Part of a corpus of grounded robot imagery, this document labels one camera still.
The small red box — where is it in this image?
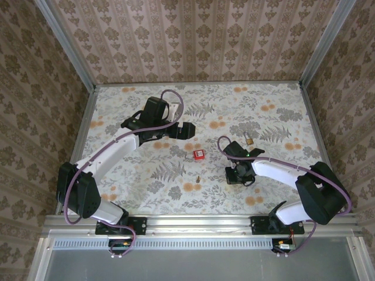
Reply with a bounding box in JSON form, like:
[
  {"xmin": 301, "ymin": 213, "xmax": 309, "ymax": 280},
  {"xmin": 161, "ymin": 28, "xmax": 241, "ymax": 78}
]
[{"xmin": 185, "ymin": 150, "xmax": 206, "ymax": 162}]

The floral table cover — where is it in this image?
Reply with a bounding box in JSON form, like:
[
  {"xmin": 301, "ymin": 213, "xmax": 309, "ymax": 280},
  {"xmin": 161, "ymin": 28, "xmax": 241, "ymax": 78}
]
[{"xmin": 67, "ymin": 84, "xmax": 338, "ymax": 216}]

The grey metal panel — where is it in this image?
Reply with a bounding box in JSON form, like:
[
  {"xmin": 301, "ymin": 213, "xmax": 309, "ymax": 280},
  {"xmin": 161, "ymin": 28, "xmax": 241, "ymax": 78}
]
[{"xmin": 28, "ymin": 237, "xmax": 369, "ymax": 281}]

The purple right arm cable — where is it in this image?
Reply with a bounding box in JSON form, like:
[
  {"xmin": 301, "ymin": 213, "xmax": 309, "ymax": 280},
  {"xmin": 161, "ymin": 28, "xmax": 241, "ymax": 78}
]
[{"xmin": 216, "ymin": 135, "xmax": 353, "ymax": 258}]

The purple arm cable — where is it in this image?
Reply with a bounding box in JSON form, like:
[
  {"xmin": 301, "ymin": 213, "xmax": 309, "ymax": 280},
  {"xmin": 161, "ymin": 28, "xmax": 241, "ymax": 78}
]
[
  {"xmin": 216, "ymin": 135, "xmax": 353, "ymax": 258},
  {"xmin": 63, "ymin": 89, "xmax": 185, "ymax": 259}
]

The aluminium table end rail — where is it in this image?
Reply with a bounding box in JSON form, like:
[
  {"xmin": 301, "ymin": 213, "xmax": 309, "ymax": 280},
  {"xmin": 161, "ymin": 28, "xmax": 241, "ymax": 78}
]
[{"xmin": 94, "ymin": 83, "xmax": 302, "ymax": 88}]

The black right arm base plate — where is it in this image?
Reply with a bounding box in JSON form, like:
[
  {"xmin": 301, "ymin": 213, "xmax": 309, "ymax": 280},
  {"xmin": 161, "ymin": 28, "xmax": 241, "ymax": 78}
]
[{"xmin": 250, "ymin": 215, "xmax": 305, "ymax": 237}]

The aluminium mounting rail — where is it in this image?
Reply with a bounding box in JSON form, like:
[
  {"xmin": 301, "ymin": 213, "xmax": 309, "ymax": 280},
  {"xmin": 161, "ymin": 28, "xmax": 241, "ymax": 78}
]
[{"xmin": 40, "ymin": 213, "xmax": 361, "ymax": 238}]

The grey slotted cable duct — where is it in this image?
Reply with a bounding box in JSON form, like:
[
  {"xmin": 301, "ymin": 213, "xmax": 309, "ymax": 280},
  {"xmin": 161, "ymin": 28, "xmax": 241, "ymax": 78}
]
[{"xmin": 52, "ymin": 238, "xmax": 276, "ymax": 251}]

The aluminium table side rail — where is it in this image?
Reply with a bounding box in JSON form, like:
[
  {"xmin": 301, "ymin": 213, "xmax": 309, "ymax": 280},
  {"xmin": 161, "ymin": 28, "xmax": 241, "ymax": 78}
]
[
  {"xmin": 299, "ymin": 83, "xmax": 347, "ymax": 214},
  {"xmin": 56, "ymin": 87, "xmax": 98, "ymax": 217}
]

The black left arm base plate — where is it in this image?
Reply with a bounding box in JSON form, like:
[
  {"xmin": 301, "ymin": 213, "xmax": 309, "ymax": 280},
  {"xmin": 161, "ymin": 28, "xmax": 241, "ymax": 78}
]
[{"xmin": 96, "ymin": 215, "xmax": 148, "ymax": 237}]

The aluminium frame post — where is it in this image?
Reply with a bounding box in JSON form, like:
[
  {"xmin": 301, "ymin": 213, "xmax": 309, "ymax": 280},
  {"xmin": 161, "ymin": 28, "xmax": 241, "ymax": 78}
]
[
  {"xmin": 298, "ymin": 0, "xmax": 357, "ymax": 88},
  {"xmin": 32, "ymin": 0, "xmax": 98, "ymax": 92}
]

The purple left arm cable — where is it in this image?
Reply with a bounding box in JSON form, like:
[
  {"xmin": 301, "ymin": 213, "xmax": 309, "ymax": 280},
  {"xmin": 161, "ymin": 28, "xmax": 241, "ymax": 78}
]
[{"xmin": 63, "ymin": 89, "xmax": 185, "ymax": 259}]

